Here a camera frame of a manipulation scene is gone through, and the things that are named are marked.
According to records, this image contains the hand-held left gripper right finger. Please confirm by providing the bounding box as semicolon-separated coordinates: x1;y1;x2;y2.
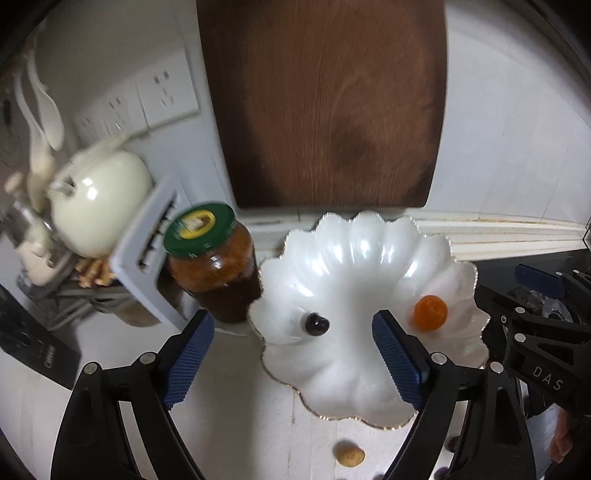
372;309;539;480

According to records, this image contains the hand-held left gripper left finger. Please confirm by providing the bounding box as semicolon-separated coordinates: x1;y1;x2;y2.
50;309;215;480

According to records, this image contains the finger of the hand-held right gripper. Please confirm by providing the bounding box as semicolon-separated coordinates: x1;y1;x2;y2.
475;284;591;344
514;264;591;301

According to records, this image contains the small orange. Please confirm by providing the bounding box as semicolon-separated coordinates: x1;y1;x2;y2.
413;295;448;330

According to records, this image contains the dark cherry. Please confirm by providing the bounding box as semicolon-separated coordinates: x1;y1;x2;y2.
305;312;330;337

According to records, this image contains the white scalloped bowl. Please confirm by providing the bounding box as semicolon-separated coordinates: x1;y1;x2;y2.
247;211;491;431

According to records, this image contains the large brown longan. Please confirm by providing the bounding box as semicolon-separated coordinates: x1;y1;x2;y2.
335;440;366;468

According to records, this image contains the person's right hand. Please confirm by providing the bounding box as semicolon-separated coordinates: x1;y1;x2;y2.
551;408;583;462

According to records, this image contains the black gas stove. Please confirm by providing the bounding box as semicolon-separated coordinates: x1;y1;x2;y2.
475;249;591;324

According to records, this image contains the green lidded sauce jar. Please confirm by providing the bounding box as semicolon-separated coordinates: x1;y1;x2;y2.
164;202;264;324

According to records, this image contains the white kitchen shelf rack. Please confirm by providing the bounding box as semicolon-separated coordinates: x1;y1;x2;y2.
28;174;195;330

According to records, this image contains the wooden trivet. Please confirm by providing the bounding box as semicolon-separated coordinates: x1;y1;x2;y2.
74;256;116;289

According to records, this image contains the black knife block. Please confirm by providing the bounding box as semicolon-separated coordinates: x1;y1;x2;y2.
0;284;81;391

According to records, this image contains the cream ceramic teapot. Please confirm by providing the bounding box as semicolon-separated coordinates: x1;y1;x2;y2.
48;150;154;257

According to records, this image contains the steel steamer pot white lid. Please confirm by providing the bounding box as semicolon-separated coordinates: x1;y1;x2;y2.
2;173;49;245

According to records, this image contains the dark wooden cutting board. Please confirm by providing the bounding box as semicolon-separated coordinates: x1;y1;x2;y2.
196;0;448;209

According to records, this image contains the white hanging spatula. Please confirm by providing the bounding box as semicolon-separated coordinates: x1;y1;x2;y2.
25;46;65;151

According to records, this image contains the white hanging spoon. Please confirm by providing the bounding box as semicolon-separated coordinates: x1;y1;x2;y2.
11;69;58;208

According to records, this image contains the white wall outlet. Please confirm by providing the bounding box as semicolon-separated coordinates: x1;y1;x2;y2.
136;48;201;130
99;85;149;137
74;111;109;144

